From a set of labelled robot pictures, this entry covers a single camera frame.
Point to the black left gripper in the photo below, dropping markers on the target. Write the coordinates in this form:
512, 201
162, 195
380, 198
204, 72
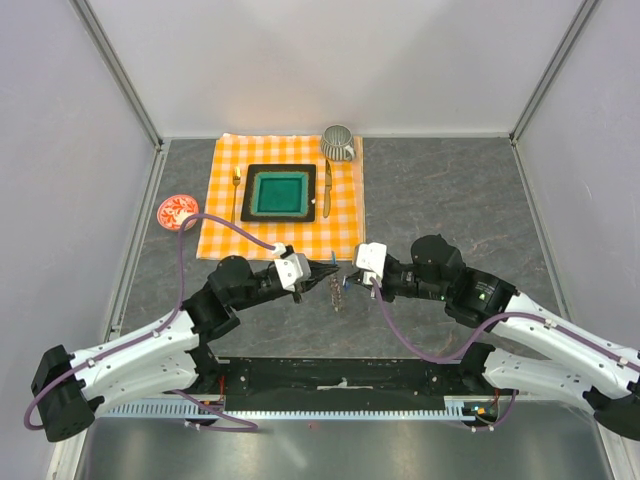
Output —
318, 271

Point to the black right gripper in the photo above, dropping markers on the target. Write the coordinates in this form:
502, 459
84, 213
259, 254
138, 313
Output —
388, 297

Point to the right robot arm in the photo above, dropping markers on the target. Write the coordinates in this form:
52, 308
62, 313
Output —
516, 344

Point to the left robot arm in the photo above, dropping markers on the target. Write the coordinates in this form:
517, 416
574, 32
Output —
72, 389

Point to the yellow checkered cloth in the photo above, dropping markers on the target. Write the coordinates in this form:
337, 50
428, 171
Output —
341, 232

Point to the black teal square plate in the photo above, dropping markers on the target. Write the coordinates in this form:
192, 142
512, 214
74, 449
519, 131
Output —
280, 193

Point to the gold knife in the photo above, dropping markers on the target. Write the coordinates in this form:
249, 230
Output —
328, 179

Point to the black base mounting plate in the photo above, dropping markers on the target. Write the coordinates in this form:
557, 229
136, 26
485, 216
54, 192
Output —
325, 382

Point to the gold fork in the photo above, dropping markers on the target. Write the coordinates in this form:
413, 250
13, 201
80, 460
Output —
236, 181

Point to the grey striped mug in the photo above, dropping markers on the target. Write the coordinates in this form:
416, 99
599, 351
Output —
337, 144

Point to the red white patterned bowl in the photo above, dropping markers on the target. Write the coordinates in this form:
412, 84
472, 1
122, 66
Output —
174, 210

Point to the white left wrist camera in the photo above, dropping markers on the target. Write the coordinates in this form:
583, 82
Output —
292, 268

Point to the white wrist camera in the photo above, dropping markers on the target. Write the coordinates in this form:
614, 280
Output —
292, 268
370, 257

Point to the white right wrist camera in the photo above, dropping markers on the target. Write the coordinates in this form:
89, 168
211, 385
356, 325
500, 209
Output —
370, 257

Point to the grey slotted cable duct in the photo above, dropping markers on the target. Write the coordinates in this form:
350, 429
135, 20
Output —
447, 409

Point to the aluminium corner post left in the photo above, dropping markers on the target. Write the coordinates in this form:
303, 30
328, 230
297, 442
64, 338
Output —
105, 48

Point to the aluminium corner post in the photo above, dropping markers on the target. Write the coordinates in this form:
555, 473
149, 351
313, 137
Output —
558, 59
105, 48

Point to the aluminium corner post right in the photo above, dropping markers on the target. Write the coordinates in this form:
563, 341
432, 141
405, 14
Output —
558, 59

